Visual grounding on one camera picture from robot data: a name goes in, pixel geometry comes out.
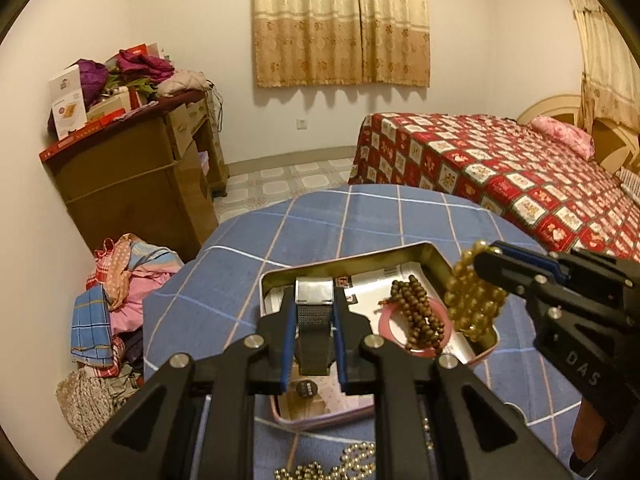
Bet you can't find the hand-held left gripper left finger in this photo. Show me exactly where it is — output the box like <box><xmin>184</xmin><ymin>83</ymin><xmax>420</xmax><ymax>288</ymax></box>
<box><xmin>55</xmin><ymin>292</ymin><xmax>301</xmax><ymax>480</ymax></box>

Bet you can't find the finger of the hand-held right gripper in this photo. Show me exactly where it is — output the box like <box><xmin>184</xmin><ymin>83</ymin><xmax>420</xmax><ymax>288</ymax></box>
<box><xmin>474</xmin><ymin>250</ymin><xmax>538</xmax><ymax>306</ymax></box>
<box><xmin>490</xmin><ymin>241</ymin><xmax>571</xmax><ymax>283</ymax></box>

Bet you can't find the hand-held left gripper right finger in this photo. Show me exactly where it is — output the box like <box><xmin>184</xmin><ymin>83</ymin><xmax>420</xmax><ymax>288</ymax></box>
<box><xmin>331</xmin><ymin>290</ymin><xmax>576</xmax><ymax>480</ymax></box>

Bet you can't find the silver mesh wristwatch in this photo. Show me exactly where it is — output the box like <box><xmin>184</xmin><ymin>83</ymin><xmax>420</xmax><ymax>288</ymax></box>
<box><xmin>292</xmin><ymin>277</ymin><xmax>337</xmax><ymax>377</ymax></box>

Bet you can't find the gold bead bracelet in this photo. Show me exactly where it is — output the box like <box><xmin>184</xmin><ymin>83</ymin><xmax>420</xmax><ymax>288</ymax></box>
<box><xmin>444</xmin><ymin>240</ymin><xmax>508</xmax><ymax>343</ymax></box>

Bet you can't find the pink bangle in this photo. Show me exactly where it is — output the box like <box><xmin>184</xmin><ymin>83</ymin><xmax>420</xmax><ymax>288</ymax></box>
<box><xmin>377</xmin><ymin>300</ymin><xmax>456</xmax><ymax>358</ymax></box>

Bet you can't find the brown wooden bead necklace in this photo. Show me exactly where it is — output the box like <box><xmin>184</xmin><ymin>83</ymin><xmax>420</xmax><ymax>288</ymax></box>
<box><xmin>380</xmin><ymin>275</ymin><xmax>451</xmax><ymax>358</ymax></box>

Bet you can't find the pink metal tin box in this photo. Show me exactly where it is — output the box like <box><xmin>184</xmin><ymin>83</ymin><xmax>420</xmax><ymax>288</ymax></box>
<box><xmin>259</xmin><ymin>241</ymin><xmax>500</xmax><ymax>428</ymax></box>

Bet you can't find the person's right hand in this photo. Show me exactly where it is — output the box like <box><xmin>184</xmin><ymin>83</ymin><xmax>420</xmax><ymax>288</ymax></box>
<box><xmin>570</xmin><ymin>400</ymin><xmax>618</xmax><ymax>478</ymax></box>

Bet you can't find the bed with red patterned cover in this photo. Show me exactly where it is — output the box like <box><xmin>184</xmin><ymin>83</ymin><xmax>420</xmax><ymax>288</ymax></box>
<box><xmin>347</xmin><ymin>112</ymin><xmax>640</xmax><ymax>263</ymax></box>

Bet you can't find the white striped cushion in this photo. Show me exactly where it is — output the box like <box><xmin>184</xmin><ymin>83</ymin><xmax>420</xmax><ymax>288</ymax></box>
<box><xmin>617</xmin><ymin>167</ymin><xmax>640</xmax><ymax>196</ymax></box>

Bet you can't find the pink pillow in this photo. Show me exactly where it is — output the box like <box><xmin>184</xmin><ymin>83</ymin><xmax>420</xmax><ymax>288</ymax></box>
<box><xmin>530</xmin><ymin>116</ymin><xmax>596</xmax><ymax>161</ymax></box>

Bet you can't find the blue checked tablecloth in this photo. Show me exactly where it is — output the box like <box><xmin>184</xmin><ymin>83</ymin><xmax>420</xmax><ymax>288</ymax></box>
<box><xmin>142</xmin><ymin>184</ymin><xmax>591</xmax><ymax>480</ymax></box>

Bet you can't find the beige round headboard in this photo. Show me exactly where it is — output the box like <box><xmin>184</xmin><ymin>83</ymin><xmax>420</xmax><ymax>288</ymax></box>
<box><xmin>517</xmin><ymin>94</ymin><xmax>640</xmax><ymax>173</ymax></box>

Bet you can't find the pile of pink clothes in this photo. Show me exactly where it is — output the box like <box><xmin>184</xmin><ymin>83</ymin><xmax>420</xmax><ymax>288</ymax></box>
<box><xmin>85</xmin><ymin>232</ymin><xmax>186</xmax><ymax>376</ymax></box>

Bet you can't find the blue plaid cloth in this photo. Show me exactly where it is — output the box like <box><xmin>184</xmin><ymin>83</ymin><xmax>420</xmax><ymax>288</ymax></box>
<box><xmin>70</xmin><ymin>285</ymin><xmax>113</xmax><ymax>368</ymax></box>

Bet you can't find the white lace cloth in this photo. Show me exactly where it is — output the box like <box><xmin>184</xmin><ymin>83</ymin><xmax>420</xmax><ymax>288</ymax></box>
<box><xmin>55</xmin><ymin>367</ymin><xmax>136</xmax><ymax>443</ymax></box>

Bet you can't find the beige patterned curtain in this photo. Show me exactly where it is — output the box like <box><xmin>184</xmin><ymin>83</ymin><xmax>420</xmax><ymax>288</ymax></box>
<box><xmin>557</xmin><ymin>0</ymin><xmax>640</xmax><ymax>133</ymax></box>
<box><xmin>251</xmin><ymin>0</ymin><xmax>432</xmax><ymax>88</ymax></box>

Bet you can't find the brown wooden cabinet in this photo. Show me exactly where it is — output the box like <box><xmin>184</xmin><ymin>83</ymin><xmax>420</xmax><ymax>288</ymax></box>
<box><xmin>42</xmin><ymin>89</ymin><xmax>231</xmax><ymax>261</ymax></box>

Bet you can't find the flat red box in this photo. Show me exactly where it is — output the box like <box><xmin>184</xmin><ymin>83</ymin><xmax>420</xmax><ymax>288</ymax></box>
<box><xmin>39</xmin><ymin>105</ymin><xmax>133</xmax><ymax>163</ymax></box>

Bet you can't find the beige cardboard box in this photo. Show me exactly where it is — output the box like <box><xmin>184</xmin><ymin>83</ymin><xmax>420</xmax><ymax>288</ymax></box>
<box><xmin>86</xmin><ymin>94</ymin><xmax>132</xmax><ymax>123</ymax></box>

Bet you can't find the pile of purple clothes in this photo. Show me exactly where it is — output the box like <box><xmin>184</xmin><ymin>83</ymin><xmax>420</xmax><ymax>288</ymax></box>
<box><xmin>75</xmin><ymin>49</ymin><xmax>208</xmax><ymax>106</ymax></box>

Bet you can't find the white carton box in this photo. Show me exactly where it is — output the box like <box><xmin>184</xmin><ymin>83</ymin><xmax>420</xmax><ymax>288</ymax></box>
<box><xmin>48</xmin><ymin>65</ymin><xmax>88</xmax><ymax>140</ymax></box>

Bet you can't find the gold ball chain necklace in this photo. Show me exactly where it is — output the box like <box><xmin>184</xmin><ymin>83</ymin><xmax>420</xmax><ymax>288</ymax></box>
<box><xmin>274</xmin><ymin>415</ymin><xmax>436</xmax><ymax>480</ymax></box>

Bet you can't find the dark hanging cable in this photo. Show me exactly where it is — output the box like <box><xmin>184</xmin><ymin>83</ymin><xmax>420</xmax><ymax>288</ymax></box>
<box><xmin>207</xmin><ymin>80</ymin><xmax>226</xmax><ymax>133</ymax></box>

